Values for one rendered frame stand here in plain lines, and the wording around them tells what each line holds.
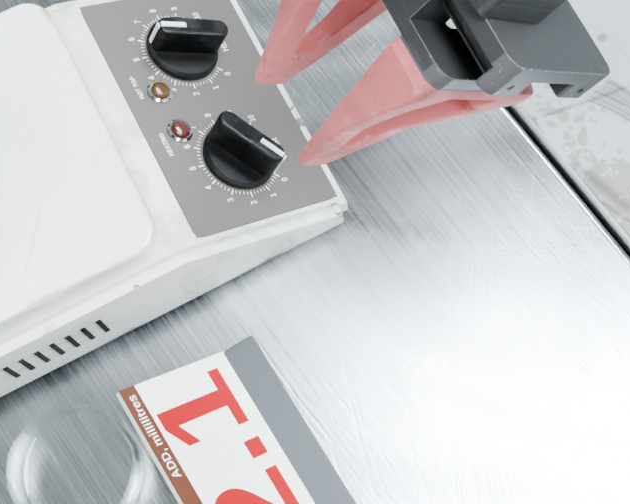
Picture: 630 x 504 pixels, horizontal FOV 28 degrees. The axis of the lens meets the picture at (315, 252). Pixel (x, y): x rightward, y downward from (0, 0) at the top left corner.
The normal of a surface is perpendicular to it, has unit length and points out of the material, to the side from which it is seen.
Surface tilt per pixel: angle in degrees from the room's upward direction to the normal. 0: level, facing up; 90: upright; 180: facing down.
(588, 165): 0
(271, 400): 0
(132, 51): 30
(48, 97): 0
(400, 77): 62
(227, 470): 40
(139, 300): 90
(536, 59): 50
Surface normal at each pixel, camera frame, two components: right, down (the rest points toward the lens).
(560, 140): -0.05, -0.26
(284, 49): 0.48, 0.82
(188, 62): 0.40, -0.46
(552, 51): 0.65, -0.51
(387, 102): -0.81, 0.26
